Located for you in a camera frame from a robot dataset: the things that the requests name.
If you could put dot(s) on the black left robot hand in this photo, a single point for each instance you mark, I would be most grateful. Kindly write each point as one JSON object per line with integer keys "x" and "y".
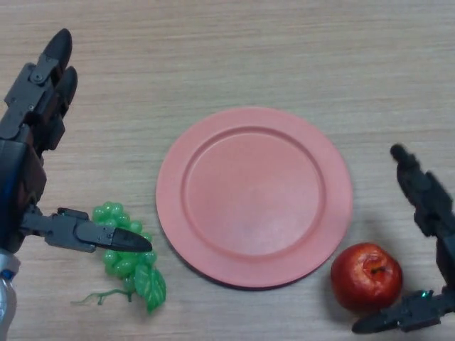
{"x": 25, "y": 117}

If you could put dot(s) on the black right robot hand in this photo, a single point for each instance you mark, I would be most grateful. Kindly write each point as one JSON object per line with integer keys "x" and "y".
{"x": 433, "y": 202}

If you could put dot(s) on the red apple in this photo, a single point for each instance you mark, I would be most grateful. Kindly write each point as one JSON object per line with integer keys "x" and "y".
{"x": 355, "y": 280}

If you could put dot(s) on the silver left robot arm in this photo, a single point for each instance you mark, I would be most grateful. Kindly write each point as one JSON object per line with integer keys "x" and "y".
{"x": 7, "y": 302}

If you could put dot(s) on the pink round plate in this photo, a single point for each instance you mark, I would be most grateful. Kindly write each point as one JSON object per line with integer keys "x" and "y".
{"x": 252, "y": 199}

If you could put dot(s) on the green plastic grape bunch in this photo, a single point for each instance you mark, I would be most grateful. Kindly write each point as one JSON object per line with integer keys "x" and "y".
{"x": 151, "y": 287}

